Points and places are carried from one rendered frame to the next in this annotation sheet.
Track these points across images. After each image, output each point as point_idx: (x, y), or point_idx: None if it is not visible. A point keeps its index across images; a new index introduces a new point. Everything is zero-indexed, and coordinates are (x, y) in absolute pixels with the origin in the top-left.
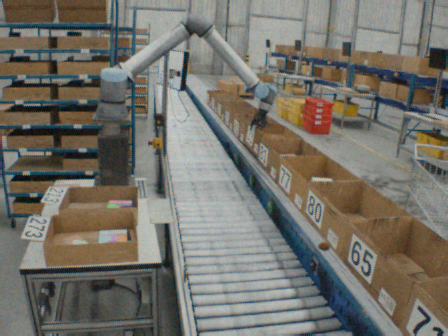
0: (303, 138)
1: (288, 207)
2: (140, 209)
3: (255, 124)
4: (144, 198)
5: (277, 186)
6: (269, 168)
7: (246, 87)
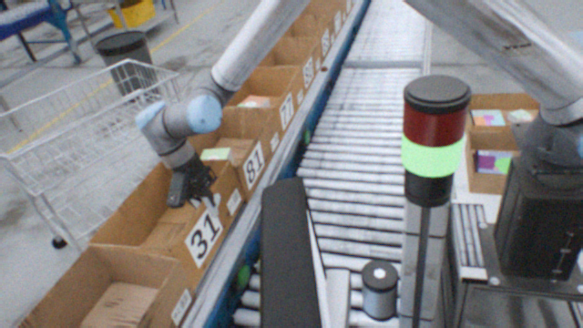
0: (158, 162)
1: (309, 103)
2: (464, 178)
3: (216, 179)
4: (460, 202)
5: (286, 133)
6: (268, 153)
7: (219, 109)
